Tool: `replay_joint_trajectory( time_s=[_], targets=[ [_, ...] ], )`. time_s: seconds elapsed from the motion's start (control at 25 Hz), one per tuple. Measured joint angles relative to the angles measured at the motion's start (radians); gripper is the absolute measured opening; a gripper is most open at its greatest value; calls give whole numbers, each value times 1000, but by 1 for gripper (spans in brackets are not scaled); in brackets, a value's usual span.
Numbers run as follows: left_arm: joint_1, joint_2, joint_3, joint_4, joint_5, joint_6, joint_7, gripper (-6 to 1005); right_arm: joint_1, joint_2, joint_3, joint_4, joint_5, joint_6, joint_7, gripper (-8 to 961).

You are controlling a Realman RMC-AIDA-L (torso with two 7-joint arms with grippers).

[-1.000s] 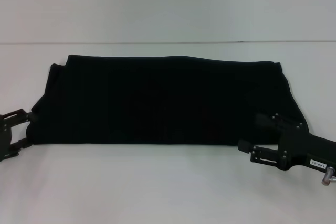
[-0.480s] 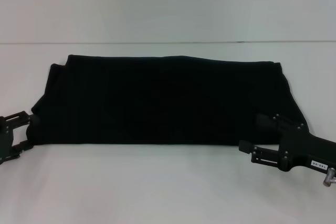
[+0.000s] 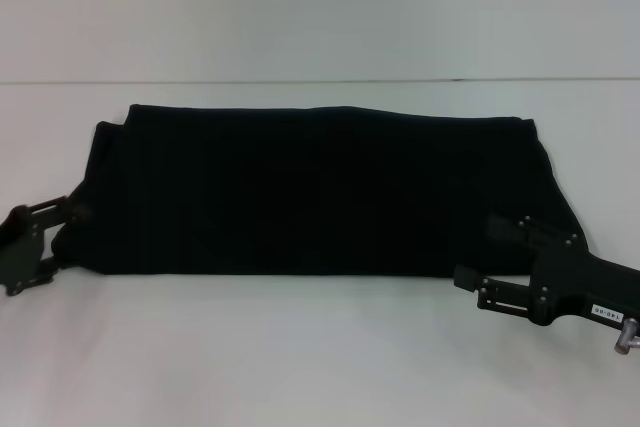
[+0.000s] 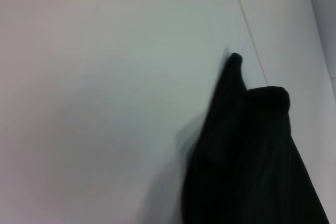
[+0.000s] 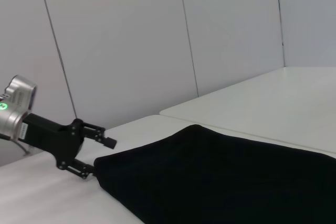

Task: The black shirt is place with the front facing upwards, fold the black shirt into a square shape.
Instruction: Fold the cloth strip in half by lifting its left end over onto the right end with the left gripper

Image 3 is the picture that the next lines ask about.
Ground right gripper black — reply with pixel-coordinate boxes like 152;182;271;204
452;215;640;329

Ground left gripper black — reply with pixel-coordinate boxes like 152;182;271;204
0;194;94;298

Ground black shirt with FREE print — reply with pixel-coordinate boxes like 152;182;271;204
53;103;587;279

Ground right gripper silver cable connector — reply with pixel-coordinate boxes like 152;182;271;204
612;318;640;354

